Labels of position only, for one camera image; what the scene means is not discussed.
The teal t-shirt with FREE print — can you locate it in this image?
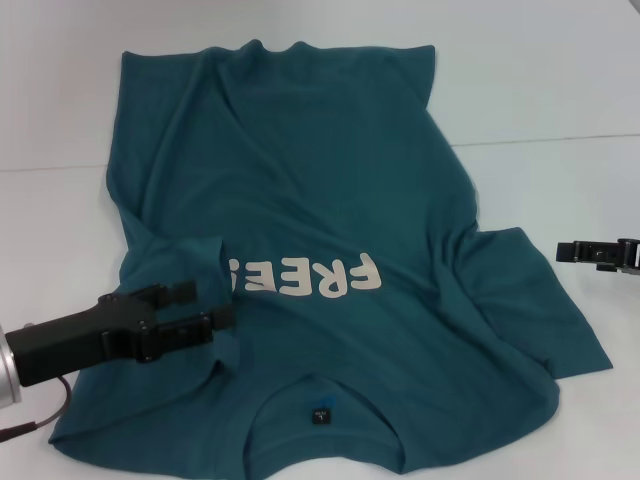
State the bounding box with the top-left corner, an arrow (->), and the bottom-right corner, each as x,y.
48,42 -> 616,474

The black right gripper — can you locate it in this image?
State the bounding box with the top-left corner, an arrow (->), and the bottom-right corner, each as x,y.
556,237 -> 640,277

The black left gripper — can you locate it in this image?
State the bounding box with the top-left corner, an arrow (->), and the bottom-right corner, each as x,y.
5,280 -> 238,388

